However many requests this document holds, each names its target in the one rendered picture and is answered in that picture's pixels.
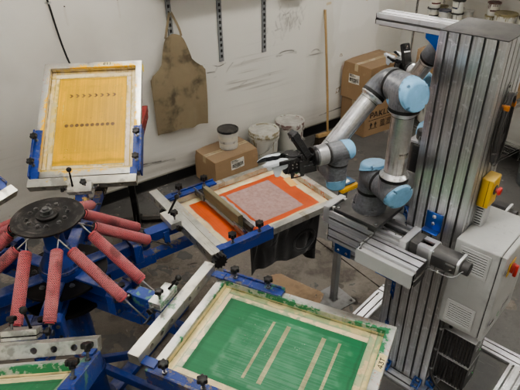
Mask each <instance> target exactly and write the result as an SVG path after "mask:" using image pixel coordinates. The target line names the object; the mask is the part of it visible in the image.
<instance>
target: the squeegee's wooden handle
mask: <svg viewBox="0 0 520 390"><path fill-rule="evenodd" d="M203 189H204V199H205V200H208V201H209V202H210V203H211V204H213V205H214V206H215V207H216V208H217V209H218V210H219V211H220V212H221V213H222V214H224V215H225V216H226V217H227V218H228V219H230V220H231V221H232V222H233V221H234V222H235V223H237V224H238V225H239V226H240V227H243V215H242V214H240V213H239V212H238V211H237V210H235V209H234V208H233V207H232V206H231V205H230V204H229V203H228V202H226V201H225V200H224V199H223V198H221V197H220V196H219V195H218V194H216V193H215V192H214V191H213V190H212V189H211V188H210V187H208V186H204V188H203Z"/></svg>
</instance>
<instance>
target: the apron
mask: <svg viewBox="0 0 520 390"><path fill-rule="evenodd" d="M170 15H171V16H172V18H173V20H174V22H175V23H176V26H177V28H178V30H179V33H180V34H179V35H178V34H171V35H169V36H168V37H167V32H168V26H169V17H170ZM164 39H165V42H164V44H163V50H162V65H161V67H160V68H159V70H158V71H157V72H156V74H155V75H154V76H152V79H151V88H152V97H153V103H154V108H155V115H156V126H157V132H158V135H161V134H166V133H170V132H174V131H177V130H179V129H181V128H194V127H195V126H197V125H199V124H203V123H208V103H207V78H206V70H205V68H204V67H203V65H200V64H198V63H197V62H195V61H194V60H193V59H192V57H191V55H190V51H189V49H188V47H187V45H186V42H185V40H184V39H183V37H182V33H181V29H180V26H179V24H178V22H177V21H176V19H175V17H174V15H173V13H172V12H168V16H167V21H166V31H165V37H164Z"/></svg>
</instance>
